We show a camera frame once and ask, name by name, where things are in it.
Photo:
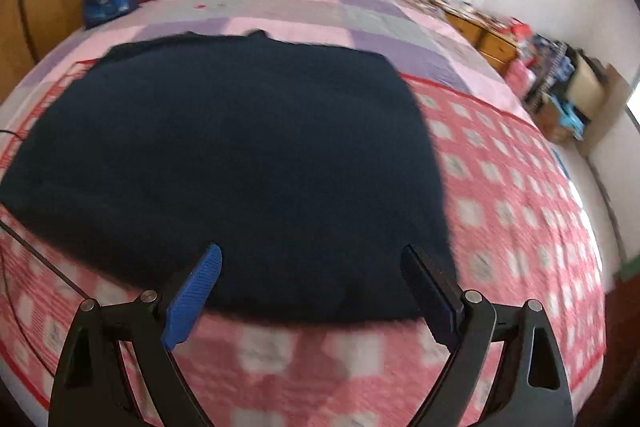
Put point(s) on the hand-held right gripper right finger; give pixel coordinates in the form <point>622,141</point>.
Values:
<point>432,302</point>

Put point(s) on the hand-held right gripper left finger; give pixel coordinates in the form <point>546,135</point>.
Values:
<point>192,302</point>

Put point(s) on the dark navy jacket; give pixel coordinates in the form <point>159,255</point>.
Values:
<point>225,157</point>

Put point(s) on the red white checked blanket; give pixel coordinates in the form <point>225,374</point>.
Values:
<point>500,207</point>

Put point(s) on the pink bag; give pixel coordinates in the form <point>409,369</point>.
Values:
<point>520,77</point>

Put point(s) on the flat cardboard box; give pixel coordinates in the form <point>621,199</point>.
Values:
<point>607,107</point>

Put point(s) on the wooden nightstand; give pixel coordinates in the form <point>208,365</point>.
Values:
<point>487,39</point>

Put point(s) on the pile of clutter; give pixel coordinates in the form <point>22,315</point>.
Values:
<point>550,57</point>

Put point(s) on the purple checked quilt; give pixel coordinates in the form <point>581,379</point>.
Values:
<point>325,7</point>

